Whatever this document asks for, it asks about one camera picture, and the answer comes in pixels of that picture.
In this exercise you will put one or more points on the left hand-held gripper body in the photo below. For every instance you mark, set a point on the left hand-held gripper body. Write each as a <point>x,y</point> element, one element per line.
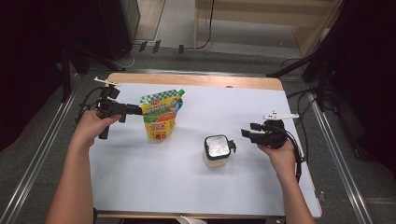
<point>109,107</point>

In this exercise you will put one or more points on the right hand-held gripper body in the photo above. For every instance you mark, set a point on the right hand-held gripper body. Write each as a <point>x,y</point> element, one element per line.
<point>272,135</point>

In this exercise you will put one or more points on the yellow green refill pouch bag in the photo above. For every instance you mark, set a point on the yellow green refill pouch bag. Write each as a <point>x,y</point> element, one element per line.
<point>162,112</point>

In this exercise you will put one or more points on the clear plastic jar black lid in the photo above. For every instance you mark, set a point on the clear plastic jar black lid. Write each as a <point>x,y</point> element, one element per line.
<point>217,147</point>

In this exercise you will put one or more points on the person's right hand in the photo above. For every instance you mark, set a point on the person's right hand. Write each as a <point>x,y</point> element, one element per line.
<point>280,158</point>

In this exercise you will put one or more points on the person's left hand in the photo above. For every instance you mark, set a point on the person's left hand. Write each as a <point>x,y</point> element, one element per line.
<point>90,126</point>

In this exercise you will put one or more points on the black upright stand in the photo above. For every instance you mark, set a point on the black upright stand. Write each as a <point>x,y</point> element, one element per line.
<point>66,77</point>

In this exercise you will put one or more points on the small black floor marker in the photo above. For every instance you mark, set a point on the small black floor marker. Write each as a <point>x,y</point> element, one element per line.
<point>156,46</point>
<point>181,48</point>
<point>143,46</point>

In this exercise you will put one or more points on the light blue table mat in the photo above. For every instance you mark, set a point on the light blue table mat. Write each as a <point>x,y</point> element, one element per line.
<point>218,189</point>

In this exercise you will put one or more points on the black tripod stand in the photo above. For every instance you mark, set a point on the black tripod stand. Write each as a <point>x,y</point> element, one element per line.
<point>320,77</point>

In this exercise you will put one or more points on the black cabinet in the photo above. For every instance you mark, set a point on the black cabinet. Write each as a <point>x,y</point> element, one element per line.
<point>115,28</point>

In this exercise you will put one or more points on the black curtain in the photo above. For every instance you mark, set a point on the black curtain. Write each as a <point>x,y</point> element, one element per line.
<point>31,62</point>
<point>367,62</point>

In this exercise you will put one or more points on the white cloth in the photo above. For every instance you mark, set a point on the white cloth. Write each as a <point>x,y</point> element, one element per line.
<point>190,221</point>

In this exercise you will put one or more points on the light wooden shelf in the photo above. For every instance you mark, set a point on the light wooden shelf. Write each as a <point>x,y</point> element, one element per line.
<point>249,19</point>

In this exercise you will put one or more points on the metal floor rail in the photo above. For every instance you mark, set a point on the metal floor rail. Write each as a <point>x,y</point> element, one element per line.
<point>339,155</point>
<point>37,149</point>

